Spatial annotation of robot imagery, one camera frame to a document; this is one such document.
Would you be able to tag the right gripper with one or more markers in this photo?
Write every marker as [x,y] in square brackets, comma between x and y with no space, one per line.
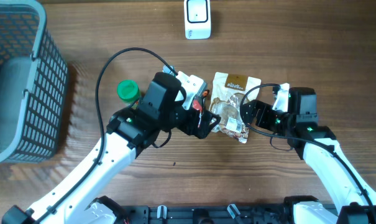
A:
[256,105]

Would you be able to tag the beige PanTree snack pouch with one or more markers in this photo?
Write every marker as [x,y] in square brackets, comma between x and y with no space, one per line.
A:
[229,91]

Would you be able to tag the blue bottle with white cap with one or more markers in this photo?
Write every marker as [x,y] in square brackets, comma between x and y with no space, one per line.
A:
[169,70]

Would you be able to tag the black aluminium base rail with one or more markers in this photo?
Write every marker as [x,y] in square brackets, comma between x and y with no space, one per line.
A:
[268,213]

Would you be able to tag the green lid jar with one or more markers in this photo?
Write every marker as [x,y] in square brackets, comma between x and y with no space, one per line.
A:
[128,91]

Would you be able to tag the grey plastic mesh basket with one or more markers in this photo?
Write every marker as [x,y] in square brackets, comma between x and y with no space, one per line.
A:
[33,84]

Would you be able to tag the black red snack packet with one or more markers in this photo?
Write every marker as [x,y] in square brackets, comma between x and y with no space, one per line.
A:
[199,104]

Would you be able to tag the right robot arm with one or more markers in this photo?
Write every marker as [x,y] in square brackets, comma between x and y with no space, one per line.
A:
[294,117]

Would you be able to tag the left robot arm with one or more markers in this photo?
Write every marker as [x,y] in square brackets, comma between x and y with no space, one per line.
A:
[170,102]

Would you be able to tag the white barcode scanner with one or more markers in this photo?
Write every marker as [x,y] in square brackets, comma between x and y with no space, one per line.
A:
[197,16]

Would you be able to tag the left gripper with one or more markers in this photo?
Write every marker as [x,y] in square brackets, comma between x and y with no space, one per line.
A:
[191,128]

